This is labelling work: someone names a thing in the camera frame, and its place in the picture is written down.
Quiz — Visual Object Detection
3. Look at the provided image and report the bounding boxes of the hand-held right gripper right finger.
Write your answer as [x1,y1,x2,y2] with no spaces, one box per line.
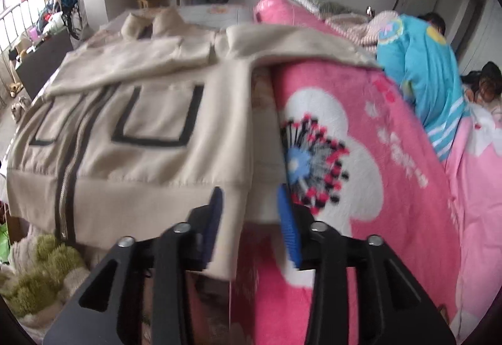
[276,183,457,345]

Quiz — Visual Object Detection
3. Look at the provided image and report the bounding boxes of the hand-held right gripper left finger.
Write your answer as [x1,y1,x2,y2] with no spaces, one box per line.
[43,187,224,345]

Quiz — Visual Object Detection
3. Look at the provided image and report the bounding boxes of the beige zip jacket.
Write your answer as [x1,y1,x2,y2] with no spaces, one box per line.
[6,8,383,283]

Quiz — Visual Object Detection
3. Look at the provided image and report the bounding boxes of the pink floral blanket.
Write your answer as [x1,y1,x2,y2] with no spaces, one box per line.
[231,0,471,345]

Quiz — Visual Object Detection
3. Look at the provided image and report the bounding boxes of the green white shaggy plush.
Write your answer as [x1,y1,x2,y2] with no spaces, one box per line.
[0,233,93,330]

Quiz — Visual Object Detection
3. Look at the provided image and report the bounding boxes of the light pink quilt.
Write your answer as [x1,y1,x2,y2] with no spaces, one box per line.
[445,102,502,338]

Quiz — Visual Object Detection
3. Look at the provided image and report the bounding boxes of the floral plaid bed sheet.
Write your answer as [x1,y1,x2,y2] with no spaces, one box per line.
[94,3,255,32]

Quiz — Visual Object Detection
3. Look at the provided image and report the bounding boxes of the pink white knit cloth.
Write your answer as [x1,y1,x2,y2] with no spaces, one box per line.
[325,12,393,51]

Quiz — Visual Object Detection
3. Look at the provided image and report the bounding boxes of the lace trimmed pillow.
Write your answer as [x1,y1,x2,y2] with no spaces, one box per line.
[288,0,354,16]

